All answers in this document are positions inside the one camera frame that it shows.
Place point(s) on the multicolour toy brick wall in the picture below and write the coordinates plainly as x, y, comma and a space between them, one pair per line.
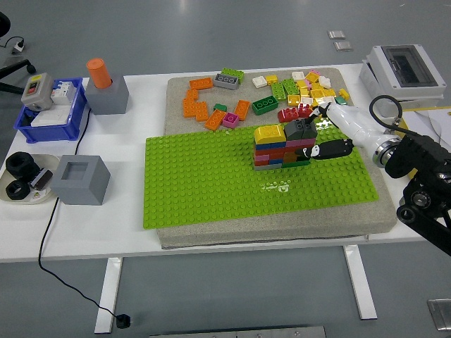
271, 155

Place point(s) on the white electrical enclosure box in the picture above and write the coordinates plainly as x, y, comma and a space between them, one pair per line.
387, 81

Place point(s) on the long metal floor plate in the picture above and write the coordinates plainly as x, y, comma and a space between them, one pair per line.
239, 332

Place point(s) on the white square toy brick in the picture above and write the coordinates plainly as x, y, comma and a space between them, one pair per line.
297, 75
325, 81
306, 100
260, 81
329, 100

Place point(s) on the orange cylinder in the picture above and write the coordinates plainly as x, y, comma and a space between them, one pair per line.
99, 74

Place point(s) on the black office chair base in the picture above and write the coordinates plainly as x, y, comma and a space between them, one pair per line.
14, 67

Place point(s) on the yellow arched toy brick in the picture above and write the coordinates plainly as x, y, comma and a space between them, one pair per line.
269, 134

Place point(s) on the white table leg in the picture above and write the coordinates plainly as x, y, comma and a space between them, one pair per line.
361, 281
107, 295

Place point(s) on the small green toy brick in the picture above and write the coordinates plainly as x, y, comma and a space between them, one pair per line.
341, 100
220, 107

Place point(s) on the black plug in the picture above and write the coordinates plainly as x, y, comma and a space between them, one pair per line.
124, 321

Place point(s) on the grey push-button switch box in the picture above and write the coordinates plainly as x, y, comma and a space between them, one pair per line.
37, 93

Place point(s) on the white switch panel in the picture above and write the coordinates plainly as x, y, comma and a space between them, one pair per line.
53, 116

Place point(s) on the red toy brick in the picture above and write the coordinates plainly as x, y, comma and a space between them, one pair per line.
289, 114
303, 111

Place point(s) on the pink square toy brick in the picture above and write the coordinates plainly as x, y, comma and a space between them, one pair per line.
230, 120

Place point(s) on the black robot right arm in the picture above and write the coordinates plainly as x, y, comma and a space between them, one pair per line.
419, 158

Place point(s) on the metal floor hatch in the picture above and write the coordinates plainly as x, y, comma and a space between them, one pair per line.
440, 313

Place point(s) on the white circuit breaker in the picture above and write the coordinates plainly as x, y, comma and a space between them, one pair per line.
63, 92

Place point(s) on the grey block with square recess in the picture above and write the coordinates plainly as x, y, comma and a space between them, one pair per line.
81, 192

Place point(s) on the large black nut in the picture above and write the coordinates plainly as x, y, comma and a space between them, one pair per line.
31, 172

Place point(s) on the lime green toy brick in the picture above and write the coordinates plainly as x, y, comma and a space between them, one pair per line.
289, 85
278, 91

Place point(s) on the small orange toy brick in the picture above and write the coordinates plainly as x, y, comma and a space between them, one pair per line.
191, 94

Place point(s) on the small metal floor plate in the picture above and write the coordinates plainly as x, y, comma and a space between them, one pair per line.
342, 45
336, 34

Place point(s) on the dark red cylindrical part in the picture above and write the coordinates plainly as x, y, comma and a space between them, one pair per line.
42, 179

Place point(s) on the green studded baseplate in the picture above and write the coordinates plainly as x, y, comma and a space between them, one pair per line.
197, 183

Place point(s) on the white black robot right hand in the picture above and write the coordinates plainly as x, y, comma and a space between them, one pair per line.
352, 121

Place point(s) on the yellow square toy brick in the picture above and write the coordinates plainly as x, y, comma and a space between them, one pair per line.
303, 92
316, 86
301, 84
294, 99
329, 92
344, 93
271, 79
312, 76
317, 93

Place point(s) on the grey block with round hole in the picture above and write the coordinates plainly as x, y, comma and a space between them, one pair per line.
109, 100

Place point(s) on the dark green long toy brick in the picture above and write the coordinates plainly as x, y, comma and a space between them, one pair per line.
264, 105

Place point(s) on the orange long toy brick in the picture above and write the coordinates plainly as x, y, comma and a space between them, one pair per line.
201, 83

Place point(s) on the white plate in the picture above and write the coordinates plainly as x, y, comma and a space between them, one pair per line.
53, 162

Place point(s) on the small black nut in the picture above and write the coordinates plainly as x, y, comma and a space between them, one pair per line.
24, 193

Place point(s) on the small pink toy brick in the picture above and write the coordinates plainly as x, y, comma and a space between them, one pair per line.
309, 84

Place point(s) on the grey long toy brick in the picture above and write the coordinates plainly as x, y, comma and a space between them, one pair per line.
225, 81

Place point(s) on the white power adapter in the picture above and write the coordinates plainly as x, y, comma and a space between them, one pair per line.
17, 47

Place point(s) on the pink stacked toy brick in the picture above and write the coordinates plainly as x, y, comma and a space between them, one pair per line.
299, 142

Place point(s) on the grey-brown foam mat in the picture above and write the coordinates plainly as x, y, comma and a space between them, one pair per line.
317, 225

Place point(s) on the blue plastic bin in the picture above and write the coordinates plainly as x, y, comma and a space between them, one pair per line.
53, 134

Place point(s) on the yellow white cardboard box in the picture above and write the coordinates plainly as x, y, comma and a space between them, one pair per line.
430, 121

